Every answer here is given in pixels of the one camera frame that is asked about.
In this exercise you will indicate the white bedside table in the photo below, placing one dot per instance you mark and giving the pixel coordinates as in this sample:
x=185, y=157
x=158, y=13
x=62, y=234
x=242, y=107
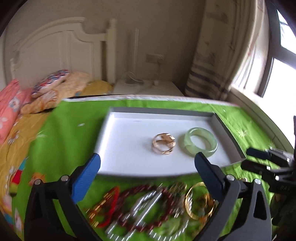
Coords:
x=148, y=87

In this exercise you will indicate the wall power socket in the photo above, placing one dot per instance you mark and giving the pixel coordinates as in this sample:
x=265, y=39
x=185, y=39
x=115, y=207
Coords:
x=155, y=58

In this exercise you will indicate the green jade bangle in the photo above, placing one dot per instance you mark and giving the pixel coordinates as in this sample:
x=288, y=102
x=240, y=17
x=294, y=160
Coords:
x=200, y=140

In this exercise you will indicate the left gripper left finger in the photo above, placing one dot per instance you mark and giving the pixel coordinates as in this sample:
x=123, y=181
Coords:
x=83, y=177

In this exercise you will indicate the yellow bed sheet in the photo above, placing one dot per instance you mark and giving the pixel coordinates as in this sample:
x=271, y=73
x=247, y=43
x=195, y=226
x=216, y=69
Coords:
x=18, y=143

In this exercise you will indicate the dark framed window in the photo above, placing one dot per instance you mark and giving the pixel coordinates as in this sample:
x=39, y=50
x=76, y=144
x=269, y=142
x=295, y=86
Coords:
x=279, y=73

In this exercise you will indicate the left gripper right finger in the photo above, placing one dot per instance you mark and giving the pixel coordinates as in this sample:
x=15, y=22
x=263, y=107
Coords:
x=211, y=175

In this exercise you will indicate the pink folded quilt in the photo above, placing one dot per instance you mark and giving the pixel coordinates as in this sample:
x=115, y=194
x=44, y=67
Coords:
x=12, y=100

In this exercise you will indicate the patterned round cushion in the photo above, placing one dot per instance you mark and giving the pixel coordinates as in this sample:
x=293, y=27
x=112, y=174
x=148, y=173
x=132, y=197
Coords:
x=49, y=82

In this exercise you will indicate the white bed headboard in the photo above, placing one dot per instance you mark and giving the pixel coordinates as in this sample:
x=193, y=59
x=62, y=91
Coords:
x=63, y=44

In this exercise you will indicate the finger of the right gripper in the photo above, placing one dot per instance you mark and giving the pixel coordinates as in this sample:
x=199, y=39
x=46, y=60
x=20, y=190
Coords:
x=257, y=168
x=266, y=154

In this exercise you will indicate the grey shallow tray box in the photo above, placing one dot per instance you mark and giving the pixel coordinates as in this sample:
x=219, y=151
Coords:
x=149, y=142

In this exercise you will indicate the green cartoon tablecloth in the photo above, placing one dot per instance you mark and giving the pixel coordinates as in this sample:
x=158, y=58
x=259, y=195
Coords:
x=246, y=131

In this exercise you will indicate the thin floor lamp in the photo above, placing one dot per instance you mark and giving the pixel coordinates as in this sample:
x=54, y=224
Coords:
x=131, y=77

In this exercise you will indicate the gold bangle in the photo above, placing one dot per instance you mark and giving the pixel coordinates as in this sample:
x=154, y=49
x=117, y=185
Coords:
x=198, y=203

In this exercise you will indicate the yellow floral pillow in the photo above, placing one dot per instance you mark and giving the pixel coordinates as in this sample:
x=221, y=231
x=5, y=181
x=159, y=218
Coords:
x=73, y=85

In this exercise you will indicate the striped printed curtain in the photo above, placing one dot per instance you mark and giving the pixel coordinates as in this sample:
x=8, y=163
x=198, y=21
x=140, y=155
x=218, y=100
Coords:
x=232, y=49

